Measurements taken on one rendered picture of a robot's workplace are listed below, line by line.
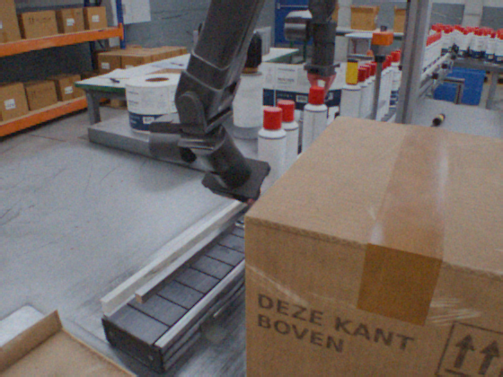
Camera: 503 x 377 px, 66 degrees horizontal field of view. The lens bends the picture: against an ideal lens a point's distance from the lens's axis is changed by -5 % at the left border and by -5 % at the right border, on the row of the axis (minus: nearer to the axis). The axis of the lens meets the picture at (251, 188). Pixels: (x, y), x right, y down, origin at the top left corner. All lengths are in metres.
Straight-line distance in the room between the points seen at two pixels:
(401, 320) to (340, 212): 0.09
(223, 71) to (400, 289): 0.33
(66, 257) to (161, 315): 0.31
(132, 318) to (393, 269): 0.39
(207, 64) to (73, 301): 0.43
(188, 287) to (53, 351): 0.21
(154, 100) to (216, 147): 0.70
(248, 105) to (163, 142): 0.58
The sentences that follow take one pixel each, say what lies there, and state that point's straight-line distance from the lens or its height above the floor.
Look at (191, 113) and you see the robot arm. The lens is 0.53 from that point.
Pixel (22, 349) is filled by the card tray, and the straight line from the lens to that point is 0.65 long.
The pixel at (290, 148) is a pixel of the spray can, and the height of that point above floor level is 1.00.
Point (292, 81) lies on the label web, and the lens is 1.33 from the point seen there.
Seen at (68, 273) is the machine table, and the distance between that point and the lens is 0.78.
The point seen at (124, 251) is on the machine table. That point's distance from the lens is 0.81.
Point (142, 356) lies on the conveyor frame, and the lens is 0.58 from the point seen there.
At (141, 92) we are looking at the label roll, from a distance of 1.25.
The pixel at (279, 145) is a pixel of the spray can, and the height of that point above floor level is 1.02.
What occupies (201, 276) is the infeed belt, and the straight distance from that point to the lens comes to 0.64.
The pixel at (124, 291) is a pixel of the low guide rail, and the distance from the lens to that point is 0.58.
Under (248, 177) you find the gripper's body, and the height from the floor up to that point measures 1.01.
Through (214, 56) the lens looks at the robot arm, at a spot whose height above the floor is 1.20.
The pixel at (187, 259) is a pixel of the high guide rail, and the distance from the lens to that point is 0.53.
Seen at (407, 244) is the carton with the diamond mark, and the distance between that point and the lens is 0.29.
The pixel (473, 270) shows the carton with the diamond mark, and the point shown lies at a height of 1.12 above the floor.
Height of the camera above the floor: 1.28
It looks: 26 degrees down
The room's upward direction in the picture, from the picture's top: straight up
